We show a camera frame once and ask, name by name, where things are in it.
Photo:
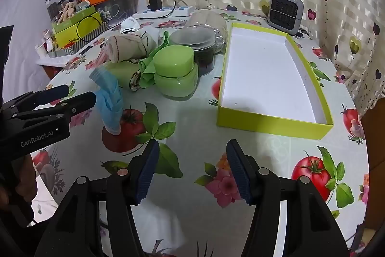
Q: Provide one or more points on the clear plastic jar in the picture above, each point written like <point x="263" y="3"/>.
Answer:
<point x="209" y="20"/>

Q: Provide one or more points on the small grey fan heater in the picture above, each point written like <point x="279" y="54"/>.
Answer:
<point x="284" y="14"/>

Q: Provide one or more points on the white box with green rim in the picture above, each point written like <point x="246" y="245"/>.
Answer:
<point x="264" y="73"/>

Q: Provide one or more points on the clear container with dark contents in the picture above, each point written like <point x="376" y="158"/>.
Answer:
<point x="195" y="56"/>

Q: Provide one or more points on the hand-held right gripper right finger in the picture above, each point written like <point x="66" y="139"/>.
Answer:
<point x="239" y="172"/>

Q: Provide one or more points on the pale green rolled towel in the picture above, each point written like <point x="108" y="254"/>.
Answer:
<point x="120" y="73"/>

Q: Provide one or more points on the beige embroidered cloth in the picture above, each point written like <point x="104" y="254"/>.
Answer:
<point x="126" y="47"/>

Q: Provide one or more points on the blue face mask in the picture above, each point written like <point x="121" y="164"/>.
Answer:
<point x="109" y="97"/>

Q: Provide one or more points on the glass spice jar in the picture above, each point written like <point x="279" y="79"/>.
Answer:
<point x="51" y="7"/>

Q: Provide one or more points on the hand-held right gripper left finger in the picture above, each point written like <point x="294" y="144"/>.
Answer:
<point x="147" y="172"/>

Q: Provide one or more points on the brown wooden wardrobe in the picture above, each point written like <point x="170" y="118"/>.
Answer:
<point x="376" y="139"/>

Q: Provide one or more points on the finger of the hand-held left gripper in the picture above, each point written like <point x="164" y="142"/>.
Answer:
<point x="57" y="91"/>
<point x="76" y="102"/>

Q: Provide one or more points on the green cardboard box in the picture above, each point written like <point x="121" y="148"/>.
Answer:
<point x="75" y="34"/>

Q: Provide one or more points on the black charger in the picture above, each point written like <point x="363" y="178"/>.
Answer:
<point x="155" y="2"/>

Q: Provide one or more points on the white and blue power strip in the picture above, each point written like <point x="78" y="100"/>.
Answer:
<point x="180" y="10"/>

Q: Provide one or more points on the black and white patterned box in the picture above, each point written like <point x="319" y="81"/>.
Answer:
<point x="69" y="50"/>

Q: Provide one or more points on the bright green cloth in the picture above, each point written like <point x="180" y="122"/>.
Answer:
<point x="147" y="70"/>

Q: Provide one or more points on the small white sock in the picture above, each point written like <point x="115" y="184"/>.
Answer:
<point x="130" y="24"/>

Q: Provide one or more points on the lime green plastic jar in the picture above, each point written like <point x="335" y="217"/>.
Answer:
<point x="174" y="64"/>

